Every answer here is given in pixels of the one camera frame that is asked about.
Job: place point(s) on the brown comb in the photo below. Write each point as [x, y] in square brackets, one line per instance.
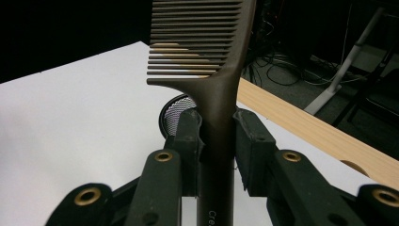
[216, 103]

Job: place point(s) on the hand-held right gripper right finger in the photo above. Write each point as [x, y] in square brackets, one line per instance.
[254, 147]

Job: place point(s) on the black metal stand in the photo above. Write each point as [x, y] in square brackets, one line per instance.
[363, 91]

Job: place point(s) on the black mesh pen holder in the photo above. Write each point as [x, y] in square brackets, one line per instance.
[175, 114]

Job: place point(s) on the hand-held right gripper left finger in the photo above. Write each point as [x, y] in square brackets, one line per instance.
[187, 141]

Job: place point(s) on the white metal stand leg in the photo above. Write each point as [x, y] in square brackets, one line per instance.
[345, 66]

